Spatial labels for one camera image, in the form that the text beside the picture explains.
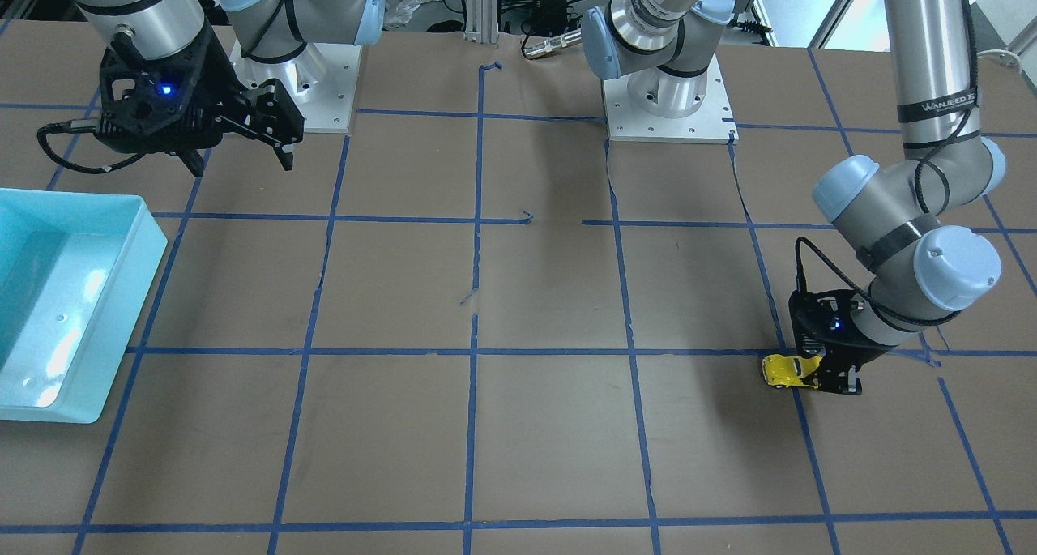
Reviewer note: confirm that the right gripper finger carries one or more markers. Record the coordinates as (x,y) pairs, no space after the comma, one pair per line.
(268,114)
(193,159)

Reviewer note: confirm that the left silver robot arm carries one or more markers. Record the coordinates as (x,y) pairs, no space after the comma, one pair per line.
(924,272)

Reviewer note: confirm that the teal plastic bin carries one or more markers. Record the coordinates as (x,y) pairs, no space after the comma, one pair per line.
(75,271)

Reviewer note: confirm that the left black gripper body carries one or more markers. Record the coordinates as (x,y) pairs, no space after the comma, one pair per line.
(853,355)

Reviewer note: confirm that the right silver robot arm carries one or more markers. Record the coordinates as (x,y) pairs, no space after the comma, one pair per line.
(269,31)

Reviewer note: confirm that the yellow beetle toy car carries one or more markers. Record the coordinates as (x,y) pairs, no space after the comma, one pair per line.
(784,371)

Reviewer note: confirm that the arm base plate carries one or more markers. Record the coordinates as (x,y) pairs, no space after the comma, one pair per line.
(322,81)
(654,107)

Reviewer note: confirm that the aluminium frame post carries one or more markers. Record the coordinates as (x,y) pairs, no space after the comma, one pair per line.
(480,22)

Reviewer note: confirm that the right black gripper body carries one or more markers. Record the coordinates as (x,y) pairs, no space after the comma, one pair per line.
(217,85)

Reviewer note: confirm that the black power adapter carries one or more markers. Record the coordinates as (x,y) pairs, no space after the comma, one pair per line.
(549,11)

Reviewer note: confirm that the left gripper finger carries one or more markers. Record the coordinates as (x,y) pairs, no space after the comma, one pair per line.
(838,377)

